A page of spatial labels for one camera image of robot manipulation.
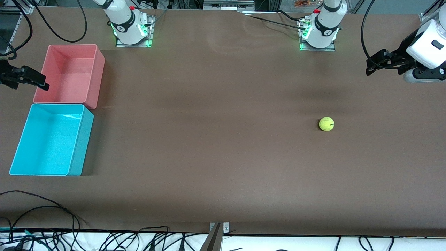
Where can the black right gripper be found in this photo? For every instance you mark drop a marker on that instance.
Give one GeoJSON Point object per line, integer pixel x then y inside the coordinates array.
{"type": "Point", "coordinates": [7, 76]}

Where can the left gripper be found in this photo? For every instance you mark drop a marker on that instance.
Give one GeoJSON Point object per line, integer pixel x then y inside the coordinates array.
{"type": "Point", "coordinates": [404, 48]}

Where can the yellow-green tennis ball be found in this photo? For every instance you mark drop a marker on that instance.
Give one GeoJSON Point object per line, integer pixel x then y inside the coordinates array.
{"type": "Point", "coordinates": [326, 124]}

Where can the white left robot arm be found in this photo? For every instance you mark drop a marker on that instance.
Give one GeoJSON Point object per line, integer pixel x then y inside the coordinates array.
{"type": "Point", "coordinates": [325, 28]}

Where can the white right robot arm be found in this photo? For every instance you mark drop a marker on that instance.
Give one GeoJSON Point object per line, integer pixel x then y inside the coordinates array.
{"type": "Point", "coordinates": [123, 21]}

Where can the pink plastic bin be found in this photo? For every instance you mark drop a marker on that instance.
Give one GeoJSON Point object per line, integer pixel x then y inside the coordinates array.
{"type": "Point", "coordinates": [69, 75]}

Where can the blue plastic bin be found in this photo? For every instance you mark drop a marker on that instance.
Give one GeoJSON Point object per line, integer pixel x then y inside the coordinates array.
{"type": "Point", "coordinates": [48, 139]}

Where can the perforated metal strip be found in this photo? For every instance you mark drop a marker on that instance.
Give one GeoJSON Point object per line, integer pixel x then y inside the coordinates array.
{"type": "Point", "coordinates": [15, 35]}

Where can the clear box with orange items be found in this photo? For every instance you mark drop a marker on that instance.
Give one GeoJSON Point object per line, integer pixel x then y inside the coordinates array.
{"type": "Point", "coordinates": [303, 3]}

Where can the grey background device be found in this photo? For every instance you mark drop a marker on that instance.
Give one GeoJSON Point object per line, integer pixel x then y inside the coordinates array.
{"type": "Point", "coordinates": [228, 5]}

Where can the white ledge below table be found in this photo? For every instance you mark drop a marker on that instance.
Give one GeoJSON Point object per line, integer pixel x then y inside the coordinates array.
{"type": "Point", "coordinates": [278, 244]}

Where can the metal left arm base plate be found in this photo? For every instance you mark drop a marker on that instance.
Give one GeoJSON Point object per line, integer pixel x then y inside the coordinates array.
{"type": "Point", "coordinates": [331, 49]}

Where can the aluminium frame profile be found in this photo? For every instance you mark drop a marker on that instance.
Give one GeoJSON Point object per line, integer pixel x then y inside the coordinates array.
{"type": "Point", "coordinates": [423, 16]}
{"type": "Point", "coordinates": [17, 8]}

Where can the silver mounting bracket plate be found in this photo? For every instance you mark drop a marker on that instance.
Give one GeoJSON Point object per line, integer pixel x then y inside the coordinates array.
{"type": "Point", "coordinates": [226, 228]}

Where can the grey camera post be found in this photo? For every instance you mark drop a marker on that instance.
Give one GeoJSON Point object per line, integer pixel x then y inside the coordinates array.
{"type": "Point", "coordinates": [213, 242]}

